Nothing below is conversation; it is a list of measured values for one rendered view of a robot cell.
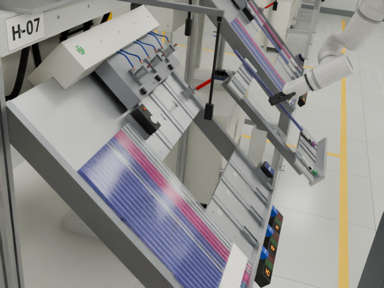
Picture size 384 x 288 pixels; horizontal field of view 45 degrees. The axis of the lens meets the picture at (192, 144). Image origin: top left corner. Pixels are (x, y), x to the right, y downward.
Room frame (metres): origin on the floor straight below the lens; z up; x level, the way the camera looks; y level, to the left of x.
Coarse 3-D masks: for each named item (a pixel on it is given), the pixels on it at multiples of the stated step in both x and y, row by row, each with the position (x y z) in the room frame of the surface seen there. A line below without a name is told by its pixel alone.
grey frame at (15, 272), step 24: (96, 0) 1.13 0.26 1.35; (0, 24) 0.78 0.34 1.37; (48, 24) 0.92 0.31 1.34; (72, 24) 1.01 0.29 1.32; (0, 48) 0.77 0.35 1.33; (0, 72) 0.81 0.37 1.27; (0, 96) 0.80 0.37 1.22; (0, 120) 0.80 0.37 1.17; (0, 144) 0.79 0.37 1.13; (0, 168) 0.78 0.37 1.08; (0, 192) 0.78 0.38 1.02; (0, 216) 0.78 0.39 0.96; (0, 240) 0.79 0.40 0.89; (0, 264) 0.79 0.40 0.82
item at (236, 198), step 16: (240, 160) 1.37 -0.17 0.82; (224, 176) 1.22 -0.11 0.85; (240, 176) 1.29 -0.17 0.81; (256, 176) 1.37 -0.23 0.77; (224, 192) 1.16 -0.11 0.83; (240, 192) 1.22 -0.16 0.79; (256, 192) 1.28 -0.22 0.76; (208, 208) 1.04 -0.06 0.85; (224, 208) 1.10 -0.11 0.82; (240, 208) 1.16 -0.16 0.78; (256, 208) 1.22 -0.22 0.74; (224, 224) 1.04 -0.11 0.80; (240, 224) 1.09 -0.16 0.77; (256, 224) 1.15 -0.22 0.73; (240, 240) 1.04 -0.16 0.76; (256, 240) 1.08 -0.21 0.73
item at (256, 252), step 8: (272, 192) 1.34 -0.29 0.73; (272, 200) 1.29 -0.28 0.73; (264, 216) 1.20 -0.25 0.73; (264, 224) 1.15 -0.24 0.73; (264, 232) 1.11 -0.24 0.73; (256, 248) 1.04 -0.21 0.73; (256, 256) 1.00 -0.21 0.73; (256, 264) 0.97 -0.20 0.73; (256, 272) 0.95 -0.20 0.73; (248, 280) 0.91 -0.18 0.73
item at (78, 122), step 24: (24, 96) 0.89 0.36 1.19; (48, 96) 0.94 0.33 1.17; (72, 96) 1.00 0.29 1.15; (96, 96) 1.07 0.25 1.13; (168, 96) 1.33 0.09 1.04; (48, 120) 0.88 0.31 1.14; (72, 120) 0.94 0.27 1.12; (96, 120) 1.00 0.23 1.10; (120, 120) 1.06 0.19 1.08; (168, 120) 1.23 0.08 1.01; (192, 120) 1.33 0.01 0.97; (72, 144) 0.88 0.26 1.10; (96, 144) 0.93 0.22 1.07; (168, 144) 1.14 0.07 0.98; (96, 192) 0.81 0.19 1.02
